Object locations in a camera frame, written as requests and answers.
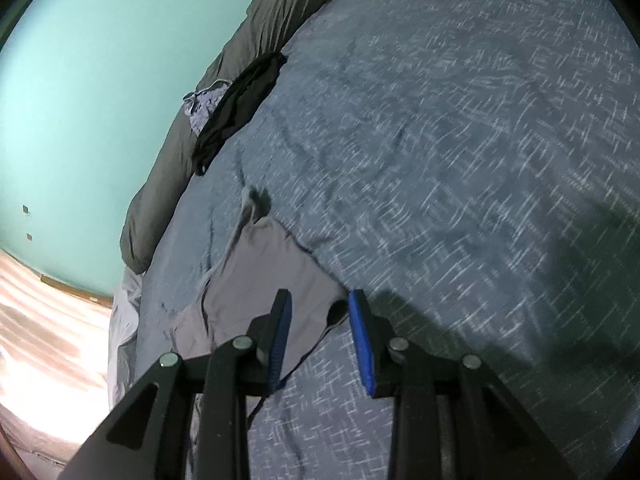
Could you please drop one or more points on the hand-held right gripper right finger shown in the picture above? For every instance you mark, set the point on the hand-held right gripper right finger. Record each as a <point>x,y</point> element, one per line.
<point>361,340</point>

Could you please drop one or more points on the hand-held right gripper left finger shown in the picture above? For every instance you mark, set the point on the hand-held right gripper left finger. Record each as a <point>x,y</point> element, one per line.
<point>280,345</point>

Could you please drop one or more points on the grey boxer shorts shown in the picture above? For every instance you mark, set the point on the grey boxer shorts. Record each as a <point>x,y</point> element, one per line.
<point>265,270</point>

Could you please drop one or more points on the light grey blanket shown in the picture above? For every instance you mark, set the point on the light grey blanket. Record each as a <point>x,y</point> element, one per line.
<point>122,340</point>

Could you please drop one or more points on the pink curtain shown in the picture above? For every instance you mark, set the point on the pink curtain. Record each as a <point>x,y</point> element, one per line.
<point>45,335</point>

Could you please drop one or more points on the black garment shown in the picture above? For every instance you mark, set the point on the black garment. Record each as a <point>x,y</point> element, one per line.
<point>235,105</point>

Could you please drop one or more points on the blue patterned shorts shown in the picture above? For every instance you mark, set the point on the blue patterned shorts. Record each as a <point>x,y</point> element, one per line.
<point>200,110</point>

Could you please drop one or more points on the wooden window frame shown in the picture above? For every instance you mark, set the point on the wooden window frame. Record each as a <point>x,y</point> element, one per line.
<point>75,290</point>

